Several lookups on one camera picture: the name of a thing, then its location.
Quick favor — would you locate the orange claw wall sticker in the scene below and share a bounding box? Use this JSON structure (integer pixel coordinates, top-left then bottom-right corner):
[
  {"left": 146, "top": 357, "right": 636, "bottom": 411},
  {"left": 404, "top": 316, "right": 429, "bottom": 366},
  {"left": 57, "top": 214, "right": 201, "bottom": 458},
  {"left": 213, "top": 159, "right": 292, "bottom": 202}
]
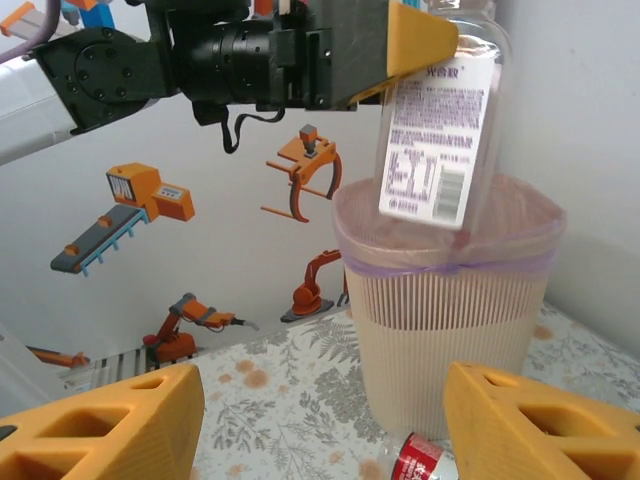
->
[{"left": 259, "top": 123, "right": 344, "bottom": 225}]

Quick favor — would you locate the blue orange wall sticker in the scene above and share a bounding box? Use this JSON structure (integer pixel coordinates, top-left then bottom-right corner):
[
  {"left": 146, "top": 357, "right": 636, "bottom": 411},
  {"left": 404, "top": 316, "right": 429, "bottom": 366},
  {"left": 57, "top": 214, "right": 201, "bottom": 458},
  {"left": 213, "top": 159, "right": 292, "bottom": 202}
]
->
[{"left": 59, "top": 0, "right": 117, "bottom": 32}]

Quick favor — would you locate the orange grey wall sticker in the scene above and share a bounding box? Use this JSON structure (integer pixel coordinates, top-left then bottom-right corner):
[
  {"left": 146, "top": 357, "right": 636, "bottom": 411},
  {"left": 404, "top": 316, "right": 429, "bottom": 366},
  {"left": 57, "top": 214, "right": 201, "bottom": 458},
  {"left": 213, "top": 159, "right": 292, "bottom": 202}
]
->
[{"left": 0, "top": 0, "right": 51, "bottom": 39}]

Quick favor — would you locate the beige ribbed plastic bin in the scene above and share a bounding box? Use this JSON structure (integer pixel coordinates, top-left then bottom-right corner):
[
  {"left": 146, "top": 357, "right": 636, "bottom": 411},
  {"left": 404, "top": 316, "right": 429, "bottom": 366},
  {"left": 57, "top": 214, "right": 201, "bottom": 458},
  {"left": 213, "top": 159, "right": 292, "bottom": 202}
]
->
[{"left": 344, "top": 172, "right": 569, "bottom": 441}]

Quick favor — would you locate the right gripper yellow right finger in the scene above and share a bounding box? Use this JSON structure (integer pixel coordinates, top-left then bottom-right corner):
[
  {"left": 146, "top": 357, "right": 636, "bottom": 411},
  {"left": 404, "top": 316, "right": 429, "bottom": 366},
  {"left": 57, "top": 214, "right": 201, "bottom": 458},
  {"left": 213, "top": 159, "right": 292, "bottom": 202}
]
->
[{"left": 443, "top": 361, "right": 640, "bottom": 480}]

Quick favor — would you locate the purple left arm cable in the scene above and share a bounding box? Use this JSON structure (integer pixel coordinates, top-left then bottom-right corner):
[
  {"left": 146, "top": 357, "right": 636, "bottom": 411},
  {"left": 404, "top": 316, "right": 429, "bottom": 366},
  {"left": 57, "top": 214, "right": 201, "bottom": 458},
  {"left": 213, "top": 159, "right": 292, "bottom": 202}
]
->
[{"left": 0, "top": 0, "right": 66, "bottom": 64}]

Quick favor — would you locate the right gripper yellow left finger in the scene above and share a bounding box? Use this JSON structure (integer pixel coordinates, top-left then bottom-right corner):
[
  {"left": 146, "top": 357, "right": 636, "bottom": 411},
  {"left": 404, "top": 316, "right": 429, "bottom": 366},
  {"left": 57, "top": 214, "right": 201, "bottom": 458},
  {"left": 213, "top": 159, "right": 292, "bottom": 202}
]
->
[{"left": 0, "top": 363, "right": 205, "bottom": 480}]

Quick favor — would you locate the clear bottle purple text label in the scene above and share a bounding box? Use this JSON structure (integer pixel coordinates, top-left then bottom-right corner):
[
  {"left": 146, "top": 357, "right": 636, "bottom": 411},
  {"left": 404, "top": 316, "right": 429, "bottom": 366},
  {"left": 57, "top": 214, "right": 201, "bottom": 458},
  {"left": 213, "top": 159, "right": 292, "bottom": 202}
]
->
[{"left": 377, "top": 0, "right": 512, "bottom": 246}]

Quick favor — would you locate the clear bottle red label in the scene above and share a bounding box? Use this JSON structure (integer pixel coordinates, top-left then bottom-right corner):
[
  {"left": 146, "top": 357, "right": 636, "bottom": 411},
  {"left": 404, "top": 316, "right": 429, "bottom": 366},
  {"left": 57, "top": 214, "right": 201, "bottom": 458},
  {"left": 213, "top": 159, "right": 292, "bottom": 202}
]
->
[{"left": 382, "top": 432, "right": 459, "bottom": 480}]

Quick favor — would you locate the orange conveyor machine wall sticker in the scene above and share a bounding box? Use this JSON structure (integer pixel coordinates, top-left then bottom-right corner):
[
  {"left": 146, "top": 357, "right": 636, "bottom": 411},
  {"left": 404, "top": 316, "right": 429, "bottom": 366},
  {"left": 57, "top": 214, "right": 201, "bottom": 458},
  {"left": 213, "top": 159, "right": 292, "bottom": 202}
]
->
[{"left": 49, "top": 162, "right": 197, "bottom": 277}]

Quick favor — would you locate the small orange wall sticker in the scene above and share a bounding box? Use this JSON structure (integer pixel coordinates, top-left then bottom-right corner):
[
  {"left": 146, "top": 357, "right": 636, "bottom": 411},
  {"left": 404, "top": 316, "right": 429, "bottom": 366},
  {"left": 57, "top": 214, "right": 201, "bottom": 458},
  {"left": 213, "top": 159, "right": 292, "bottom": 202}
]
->
[{"left": 24, "top": 344, "right": 92, "bottom": 372}]

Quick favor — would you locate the floral tablecloth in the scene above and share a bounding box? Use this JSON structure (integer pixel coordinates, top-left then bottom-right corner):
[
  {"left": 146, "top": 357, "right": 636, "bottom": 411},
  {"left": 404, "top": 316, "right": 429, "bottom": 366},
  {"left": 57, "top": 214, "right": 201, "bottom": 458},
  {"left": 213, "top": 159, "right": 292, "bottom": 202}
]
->
[{"left": 59, "top": 299, "right": 640, "bottom": 480}]

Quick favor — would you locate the pink plastic bin liner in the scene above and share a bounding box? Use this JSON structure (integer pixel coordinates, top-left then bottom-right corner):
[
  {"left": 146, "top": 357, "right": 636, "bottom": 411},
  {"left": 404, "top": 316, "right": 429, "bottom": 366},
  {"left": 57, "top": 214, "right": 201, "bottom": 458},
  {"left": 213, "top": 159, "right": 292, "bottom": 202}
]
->
[{"left": 332, "top": 172, "right": 569, "bottom": 279}]

